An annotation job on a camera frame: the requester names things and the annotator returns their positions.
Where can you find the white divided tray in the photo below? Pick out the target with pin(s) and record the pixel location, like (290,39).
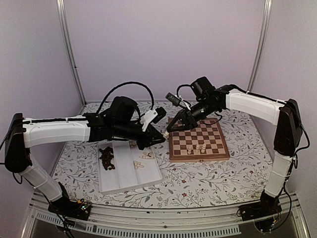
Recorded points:
(124,177)

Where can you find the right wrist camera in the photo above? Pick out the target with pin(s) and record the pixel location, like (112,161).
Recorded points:
(178,101)

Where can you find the wooden chessboard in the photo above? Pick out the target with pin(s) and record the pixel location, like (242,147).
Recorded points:
(208,132)

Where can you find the front aluminium rail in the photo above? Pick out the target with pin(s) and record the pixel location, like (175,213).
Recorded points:
(205,222)

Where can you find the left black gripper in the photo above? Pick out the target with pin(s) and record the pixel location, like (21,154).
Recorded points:
(151,132)

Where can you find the dark chess pieces pile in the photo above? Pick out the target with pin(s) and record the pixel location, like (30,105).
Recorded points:
(106,158)

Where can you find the floral patterned table mat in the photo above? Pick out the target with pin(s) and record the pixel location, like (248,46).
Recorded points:
(242,178)

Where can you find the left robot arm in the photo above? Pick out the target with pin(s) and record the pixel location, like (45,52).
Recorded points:
(113,124)

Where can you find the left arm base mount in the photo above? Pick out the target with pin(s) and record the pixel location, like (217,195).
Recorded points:
(79,209)

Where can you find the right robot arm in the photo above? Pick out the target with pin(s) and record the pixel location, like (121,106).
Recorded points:
(284,115)

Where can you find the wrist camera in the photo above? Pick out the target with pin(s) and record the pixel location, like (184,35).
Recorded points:
(178,101)
(153,115)

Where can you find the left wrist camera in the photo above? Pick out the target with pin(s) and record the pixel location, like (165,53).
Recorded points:
(153,115)

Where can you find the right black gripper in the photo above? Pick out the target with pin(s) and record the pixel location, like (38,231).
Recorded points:
(191,124)

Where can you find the aluminium frame post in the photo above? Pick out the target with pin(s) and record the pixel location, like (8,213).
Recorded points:
(261,42)
(67,41)

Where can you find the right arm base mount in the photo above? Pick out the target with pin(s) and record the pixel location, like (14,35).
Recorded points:
(264,216)

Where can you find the left aluminium frame post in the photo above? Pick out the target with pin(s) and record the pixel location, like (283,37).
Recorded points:
(67,41)

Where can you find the right aluminium frame post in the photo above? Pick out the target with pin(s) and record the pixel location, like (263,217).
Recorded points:
(261,42)

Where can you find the light chess pieces pile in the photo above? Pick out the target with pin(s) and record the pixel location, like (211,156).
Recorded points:
(140,157)

